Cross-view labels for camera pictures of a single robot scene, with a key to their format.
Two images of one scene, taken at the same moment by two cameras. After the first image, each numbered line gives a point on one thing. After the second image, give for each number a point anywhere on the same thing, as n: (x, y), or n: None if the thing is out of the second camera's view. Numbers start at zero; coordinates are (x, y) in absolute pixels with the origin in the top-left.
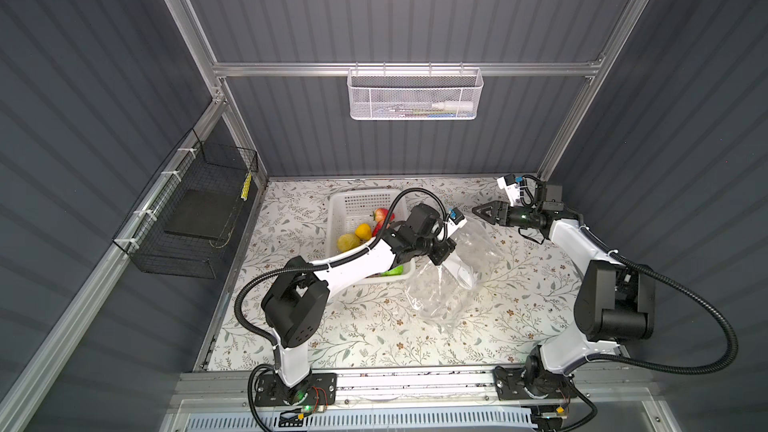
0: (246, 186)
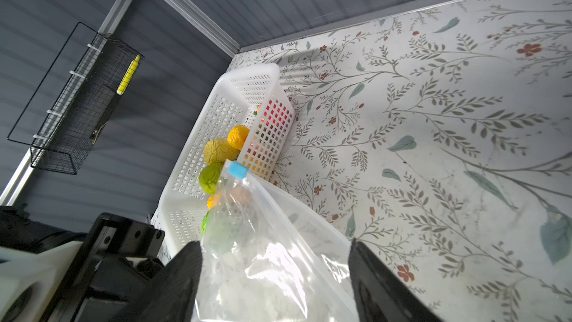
0: (129, 75)
